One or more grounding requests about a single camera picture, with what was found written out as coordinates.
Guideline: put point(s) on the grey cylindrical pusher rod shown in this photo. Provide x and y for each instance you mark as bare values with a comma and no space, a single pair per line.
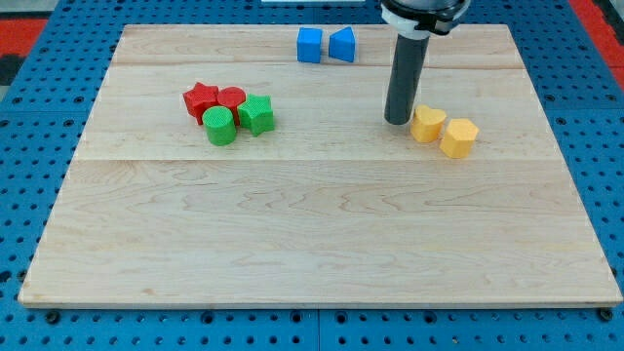
407,66

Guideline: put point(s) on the black white robot arm flange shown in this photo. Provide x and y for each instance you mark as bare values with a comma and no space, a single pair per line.
417,19

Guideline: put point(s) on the green cylinder block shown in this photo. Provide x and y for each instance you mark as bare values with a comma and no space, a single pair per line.
219,125

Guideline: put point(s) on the red cylinder block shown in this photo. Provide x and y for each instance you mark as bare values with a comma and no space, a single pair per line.
231,98

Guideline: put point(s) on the green star block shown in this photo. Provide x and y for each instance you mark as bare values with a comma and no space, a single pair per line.
256,114

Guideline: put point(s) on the red star block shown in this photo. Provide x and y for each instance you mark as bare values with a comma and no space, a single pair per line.
199,99

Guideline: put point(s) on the yellow hexagon block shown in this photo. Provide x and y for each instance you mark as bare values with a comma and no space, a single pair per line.
458,138

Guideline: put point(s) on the yellow heart block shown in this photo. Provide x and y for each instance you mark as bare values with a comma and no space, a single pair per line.
427,123

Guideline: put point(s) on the light wooden board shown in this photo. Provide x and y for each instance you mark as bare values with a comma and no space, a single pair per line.
335,208

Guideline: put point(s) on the blue triangular prism block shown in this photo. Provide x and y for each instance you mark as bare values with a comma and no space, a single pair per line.
342,45

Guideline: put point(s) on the blue cube block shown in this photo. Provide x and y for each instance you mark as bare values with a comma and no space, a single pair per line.
309,45

